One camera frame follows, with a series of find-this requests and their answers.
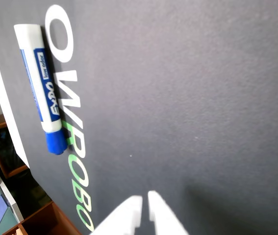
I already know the grey WOWROBO mat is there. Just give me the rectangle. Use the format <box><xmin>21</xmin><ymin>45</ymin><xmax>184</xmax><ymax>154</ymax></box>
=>
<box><xmin>0</xmin><ymin>0</ymin><xmax>278</xmax><ymax>235</ymax></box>

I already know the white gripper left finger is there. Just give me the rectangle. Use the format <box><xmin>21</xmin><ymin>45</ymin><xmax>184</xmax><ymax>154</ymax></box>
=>
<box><xmin>89</xmin><ymin>195</ymin><xmax>143</xmax><ymax>235</ymax></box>

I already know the brown wooden shelf unit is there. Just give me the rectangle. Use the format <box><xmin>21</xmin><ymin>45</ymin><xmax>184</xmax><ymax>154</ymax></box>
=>
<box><xmin>0</xmin><ymin>115</ymin><xmax>83</xmax><ymax>235</ymax></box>

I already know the blue Expo dry-erase marker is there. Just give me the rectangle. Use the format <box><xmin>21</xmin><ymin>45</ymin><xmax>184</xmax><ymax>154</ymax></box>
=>
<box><xmin>13</xmin><ymin>23</ymin><xmax>69</xmax><ymax>156</ymax></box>

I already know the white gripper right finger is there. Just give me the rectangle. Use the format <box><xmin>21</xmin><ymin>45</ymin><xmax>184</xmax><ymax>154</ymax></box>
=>
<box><xmin>148</xmin><ymin>190</ymin><xmax>190</xmax><ymax>235</ymax></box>

